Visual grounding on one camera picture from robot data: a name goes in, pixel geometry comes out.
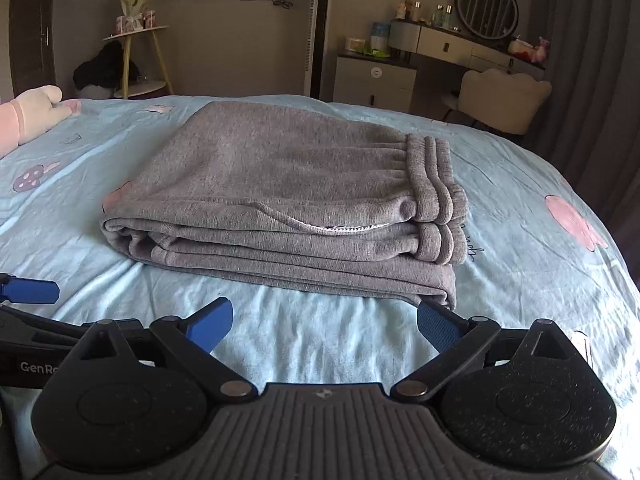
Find round black vanity mirror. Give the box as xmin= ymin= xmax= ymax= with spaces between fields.
xmin=454 ymin=0 xmax=520 ymax=41

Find grey curtain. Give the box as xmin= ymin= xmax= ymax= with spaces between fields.
xmin=525 ymin=0 xmax=639 ymax=278

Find white bedside cabinet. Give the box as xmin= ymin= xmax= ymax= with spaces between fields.
xmin=333 ymin=54 xmax=416 ymax=113

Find grey sweatpants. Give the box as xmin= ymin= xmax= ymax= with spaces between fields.
xmin=101 ymin=101 xmax=468 ymax=307

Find black bag on floor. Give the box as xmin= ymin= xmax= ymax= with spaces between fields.
xmin=73 ymin=40 xmax=124 ymax=100

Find round wooden side table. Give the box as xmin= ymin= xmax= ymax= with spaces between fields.
xmin=102 ymin=25 xmax=174 ymax=100

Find grey white dressing table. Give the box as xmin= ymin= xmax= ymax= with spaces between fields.
xmin=388 ymin=20 xmax=544 ymax=80

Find white fluffy chair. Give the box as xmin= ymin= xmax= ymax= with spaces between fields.
xmin=440 ymin=68 xmax=552 ymax=136

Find light blue bed sheet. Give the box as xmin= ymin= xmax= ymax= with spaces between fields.
xmin=1 ymin=96 xmax=639 ymax=479

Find white tower air conditioner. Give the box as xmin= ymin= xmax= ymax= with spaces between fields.
xmin=304 ymin=0 xmax=332 ymax=99

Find flower bouquet in wrap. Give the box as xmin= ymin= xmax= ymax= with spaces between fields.
xmin=116 ymin=0 xmax=150 ymax=34

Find dark wooden door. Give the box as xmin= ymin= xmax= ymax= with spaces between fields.
xmin=9 ymin=0 xmax=55 ymax=96

